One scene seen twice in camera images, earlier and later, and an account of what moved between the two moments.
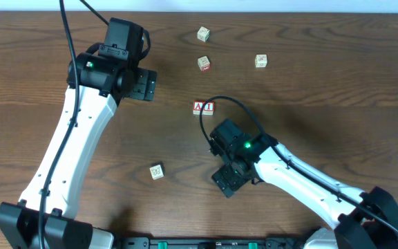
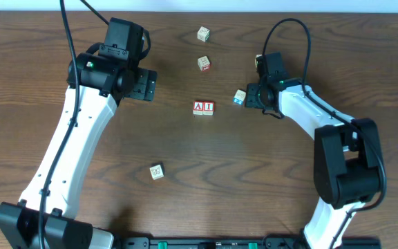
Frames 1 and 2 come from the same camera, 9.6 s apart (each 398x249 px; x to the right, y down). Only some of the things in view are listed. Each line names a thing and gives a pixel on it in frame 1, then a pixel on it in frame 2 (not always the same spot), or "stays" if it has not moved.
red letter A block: (197, 106) stays
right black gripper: (227, 180) to (251, 95)
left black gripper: (143, 85) stays
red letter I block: (209, 108) stays
